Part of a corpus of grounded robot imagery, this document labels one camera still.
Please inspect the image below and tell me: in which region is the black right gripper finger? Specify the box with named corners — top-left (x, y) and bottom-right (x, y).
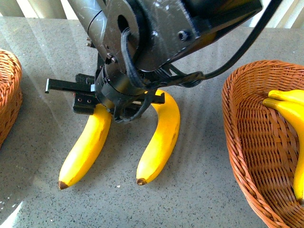
top-left (72, 92), bottom-right (97, 115)

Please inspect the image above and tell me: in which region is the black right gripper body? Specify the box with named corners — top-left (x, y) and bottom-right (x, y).
top-left (45, 74), bottom-right (164, 121)

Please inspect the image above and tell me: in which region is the yellow banana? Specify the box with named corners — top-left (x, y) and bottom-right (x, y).
top-left (262, 98), bottom-right (304, 206)
top-left (58, 104), bottom-right (112, 190)
top-left (268, 89), bottom-right (304, 105)
top-left (136, 89), bottom-right (181, 186)

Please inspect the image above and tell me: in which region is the wicker basket on left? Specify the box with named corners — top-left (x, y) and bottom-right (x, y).
top-left (0, 49), bottom-right (23, 144)

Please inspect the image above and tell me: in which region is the wicker basket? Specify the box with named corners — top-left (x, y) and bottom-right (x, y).
top-left (0, 49), bottom-right (23, 144)
top-left (222, 60), bottom-right (304, 228)

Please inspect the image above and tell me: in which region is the wicker basket on right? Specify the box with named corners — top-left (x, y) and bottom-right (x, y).
top-left (222, 60), bottom-right (304, 228)

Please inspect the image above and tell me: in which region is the yellow banana in basket back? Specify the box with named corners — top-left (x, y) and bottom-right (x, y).
top-left (268, 89), bottom-right (304, 105)

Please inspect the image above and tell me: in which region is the yellow banana in basket front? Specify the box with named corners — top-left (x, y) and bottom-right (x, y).
top-left (262, 98), bottom-right (304, 206)

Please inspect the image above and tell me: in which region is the white pleated curtain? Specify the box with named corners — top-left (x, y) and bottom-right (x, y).
top-left (0, 0), bottom-right (304, 29)

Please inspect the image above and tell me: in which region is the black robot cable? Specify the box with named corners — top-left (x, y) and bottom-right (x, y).
top-left (120, 0), bottom-right (283, 124)

